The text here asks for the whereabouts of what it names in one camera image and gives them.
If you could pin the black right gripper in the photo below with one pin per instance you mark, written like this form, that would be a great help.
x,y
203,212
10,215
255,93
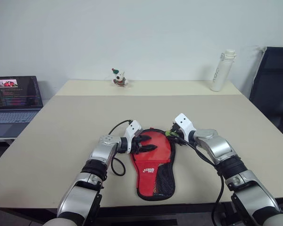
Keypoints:
x,y
175,127

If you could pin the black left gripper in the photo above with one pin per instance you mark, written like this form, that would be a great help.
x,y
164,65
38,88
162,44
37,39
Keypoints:
x,y
136,146

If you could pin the red black paddle case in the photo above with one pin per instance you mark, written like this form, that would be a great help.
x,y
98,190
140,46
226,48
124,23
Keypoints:
x,y
151,169

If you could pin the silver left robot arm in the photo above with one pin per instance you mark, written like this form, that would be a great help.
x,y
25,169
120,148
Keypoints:
x,y
101,153

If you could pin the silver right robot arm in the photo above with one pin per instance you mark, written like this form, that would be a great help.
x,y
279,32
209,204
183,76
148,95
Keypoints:
x,y
217,146

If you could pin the small white plush dog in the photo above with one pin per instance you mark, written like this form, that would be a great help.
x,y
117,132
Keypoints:
x,y
119,78

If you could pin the white water bottle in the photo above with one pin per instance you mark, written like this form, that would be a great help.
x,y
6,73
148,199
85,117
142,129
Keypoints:
x,y
220,73

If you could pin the black office chair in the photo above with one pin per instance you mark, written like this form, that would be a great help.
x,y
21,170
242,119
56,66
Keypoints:
x,y
271,89

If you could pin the open blue laptop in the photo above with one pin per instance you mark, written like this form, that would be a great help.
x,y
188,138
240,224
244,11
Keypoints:
x,y
14,94

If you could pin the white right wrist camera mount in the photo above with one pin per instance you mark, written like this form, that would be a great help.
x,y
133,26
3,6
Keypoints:
x,y
182,121

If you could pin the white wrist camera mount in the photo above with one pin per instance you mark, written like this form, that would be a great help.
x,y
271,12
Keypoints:
x,y
133,128
182,121

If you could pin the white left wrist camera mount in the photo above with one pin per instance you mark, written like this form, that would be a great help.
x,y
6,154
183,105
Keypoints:
x,y
133,128

